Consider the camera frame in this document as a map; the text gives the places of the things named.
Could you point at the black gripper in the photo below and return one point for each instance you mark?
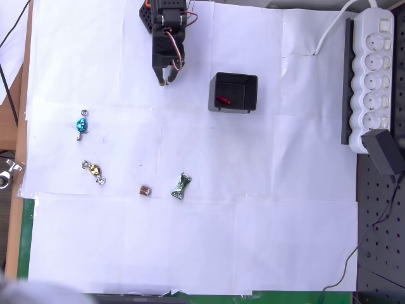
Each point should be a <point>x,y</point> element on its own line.
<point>162,62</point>

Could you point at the black open box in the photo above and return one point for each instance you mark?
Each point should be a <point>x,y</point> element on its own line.
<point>243,92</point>

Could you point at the orange wrapped caramel cube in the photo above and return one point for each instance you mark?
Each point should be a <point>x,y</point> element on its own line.
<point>145,190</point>

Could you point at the green wrapped candy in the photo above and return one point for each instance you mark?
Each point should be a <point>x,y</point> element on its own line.
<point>181,187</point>

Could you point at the blue foil wrapped candy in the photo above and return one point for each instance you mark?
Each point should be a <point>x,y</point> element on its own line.
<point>81,124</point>

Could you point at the black pegboard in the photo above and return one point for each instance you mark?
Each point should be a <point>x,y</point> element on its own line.
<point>379,253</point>

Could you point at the gold foil wrapped candy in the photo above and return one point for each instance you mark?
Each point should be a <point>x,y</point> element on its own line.
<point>94,169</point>

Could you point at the black power adapter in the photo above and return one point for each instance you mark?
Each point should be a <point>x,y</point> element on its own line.
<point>381,149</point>

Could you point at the black robot arm with base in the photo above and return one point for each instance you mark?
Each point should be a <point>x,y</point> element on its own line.
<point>167,4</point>

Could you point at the white power strip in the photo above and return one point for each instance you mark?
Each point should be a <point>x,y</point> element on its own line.
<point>373,63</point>

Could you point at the silver metal clamp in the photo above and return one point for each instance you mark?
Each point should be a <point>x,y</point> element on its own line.
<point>14,166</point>

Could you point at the orange table clamp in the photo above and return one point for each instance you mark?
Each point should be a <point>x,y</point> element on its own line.
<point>148,3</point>

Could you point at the blurry grey object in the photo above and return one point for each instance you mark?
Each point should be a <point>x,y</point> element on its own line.
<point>31,294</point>

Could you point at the plain white sheet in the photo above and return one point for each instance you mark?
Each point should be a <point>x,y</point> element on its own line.
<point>8,12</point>

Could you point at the white paper table cover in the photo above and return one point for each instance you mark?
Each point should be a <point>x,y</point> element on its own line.
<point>221,237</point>

